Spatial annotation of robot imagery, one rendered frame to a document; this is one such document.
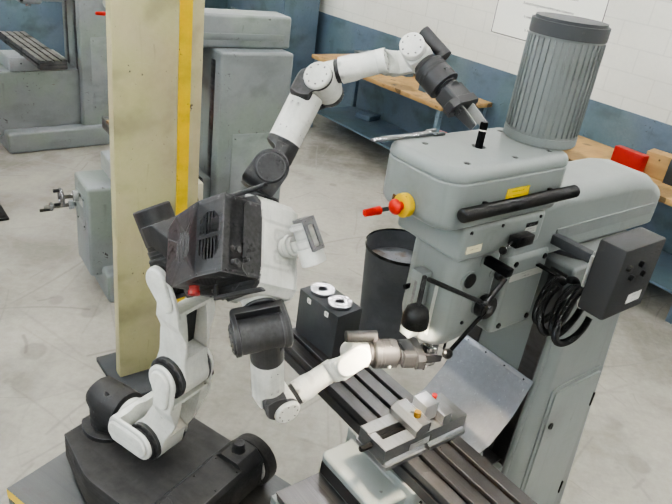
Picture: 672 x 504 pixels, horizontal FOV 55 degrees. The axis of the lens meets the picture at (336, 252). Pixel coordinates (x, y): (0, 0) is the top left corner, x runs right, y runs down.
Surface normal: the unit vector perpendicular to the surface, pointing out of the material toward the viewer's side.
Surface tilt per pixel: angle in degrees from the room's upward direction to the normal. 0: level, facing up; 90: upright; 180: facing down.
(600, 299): 90
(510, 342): 90
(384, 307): 94
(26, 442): 0
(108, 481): 0
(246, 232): 58
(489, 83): 90
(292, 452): 0
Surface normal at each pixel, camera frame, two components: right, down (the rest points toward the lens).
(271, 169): 0.14, 0.01
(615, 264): -0.80, 0.18
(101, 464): 0.13, -0.88
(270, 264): 0.77, -0.17
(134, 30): 0.59, 0.44
